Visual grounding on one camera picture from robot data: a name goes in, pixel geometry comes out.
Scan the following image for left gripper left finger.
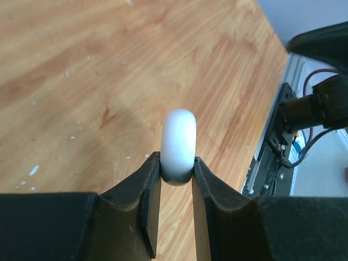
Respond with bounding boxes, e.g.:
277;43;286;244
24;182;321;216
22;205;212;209
1;152;161;260

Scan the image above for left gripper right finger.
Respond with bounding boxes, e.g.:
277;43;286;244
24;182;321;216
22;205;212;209
192;158;347;260

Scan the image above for white earbud charging case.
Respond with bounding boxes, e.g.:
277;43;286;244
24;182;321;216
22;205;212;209
160;109;197;186

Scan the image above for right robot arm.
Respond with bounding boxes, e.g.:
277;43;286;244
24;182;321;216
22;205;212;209
279;22;347;133

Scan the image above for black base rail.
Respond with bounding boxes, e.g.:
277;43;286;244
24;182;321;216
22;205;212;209
241;83;296;198

